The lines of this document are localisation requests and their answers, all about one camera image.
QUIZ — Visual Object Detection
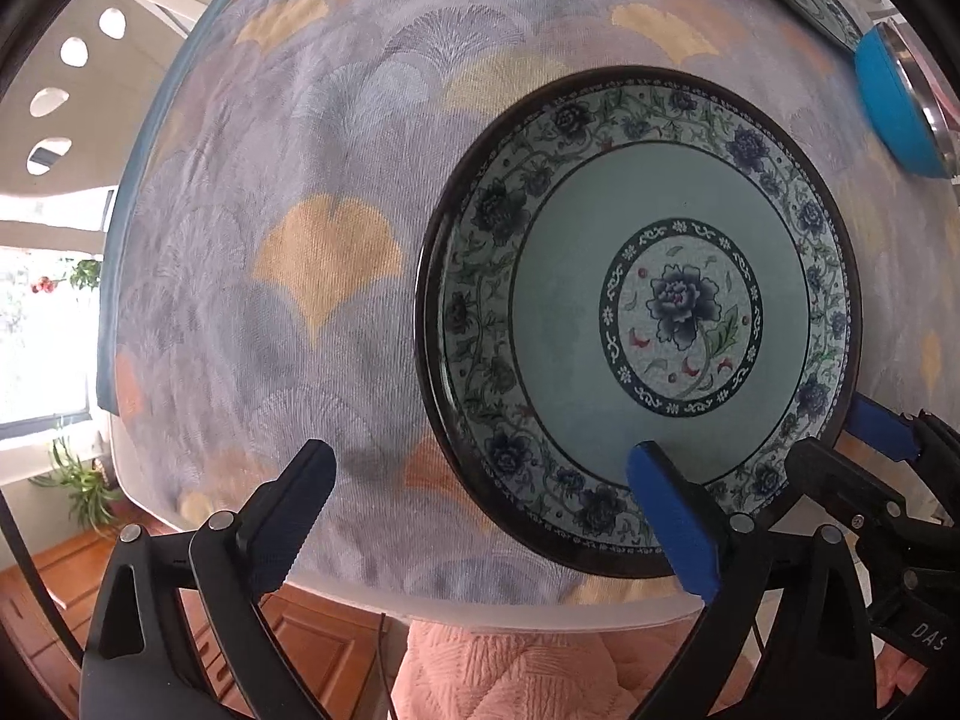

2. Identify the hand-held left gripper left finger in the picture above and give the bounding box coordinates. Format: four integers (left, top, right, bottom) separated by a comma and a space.
81, 439, 337, 720

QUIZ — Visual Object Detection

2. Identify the potted plant with red fruits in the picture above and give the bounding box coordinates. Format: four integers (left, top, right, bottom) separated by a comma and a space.
30, 259, 104, 295

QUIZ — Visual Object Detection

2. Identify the black cable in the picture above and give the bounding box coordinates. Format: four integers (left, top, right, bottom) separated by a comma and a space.
0, 495, 85, 672

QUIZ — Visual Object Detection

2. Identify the white cutout ceiling panel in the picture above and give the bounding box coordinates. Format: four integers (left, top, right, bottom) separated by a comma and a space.
15, 0, 218, 200

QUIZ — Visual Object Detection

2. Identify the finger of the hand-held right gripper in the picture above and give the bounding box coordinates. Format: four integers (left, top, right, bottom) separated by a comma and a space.
784, 439, 912, 541
847, 394, 960, 511

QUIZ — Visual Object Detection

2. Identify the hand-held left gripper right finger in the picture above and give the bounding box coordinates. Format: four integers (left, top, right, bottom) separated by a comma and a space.
626, 441, 878, 720

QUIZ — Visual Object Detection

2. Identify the leaf patterned tablecloth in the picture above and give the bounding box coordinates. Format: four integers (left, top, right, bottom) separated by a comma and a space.
94, 0, 960, 608

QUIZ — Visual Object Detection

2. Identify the blue steel bowl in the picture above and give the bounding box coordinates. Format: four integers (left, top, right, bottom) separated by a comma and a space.
855, 22, 960, 179

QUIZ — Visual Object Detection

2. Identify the window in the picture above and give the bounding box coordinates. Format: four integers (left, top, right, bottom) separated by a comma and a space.
0, 191, 115, 440

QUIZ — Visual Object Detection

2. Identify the green spider plant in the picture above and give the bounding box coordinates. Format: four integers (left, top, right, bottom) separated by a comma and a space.
30, 435, 125, 541

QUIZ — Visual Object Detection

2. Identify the large floral ceramic plate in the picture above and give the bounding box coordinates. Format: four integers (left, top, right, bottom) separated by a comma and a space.
415, 67, 861, 580

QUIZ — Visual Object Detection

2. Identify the person's pink quilted clothing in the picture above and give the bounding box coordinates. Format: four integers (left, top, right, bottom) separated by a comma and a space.
394, 611, 923, 720

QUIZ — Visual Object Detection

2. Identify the wooden cabinet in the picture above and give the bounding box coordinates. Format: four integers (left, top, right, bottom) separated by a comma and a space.
0, 517, 406, 720

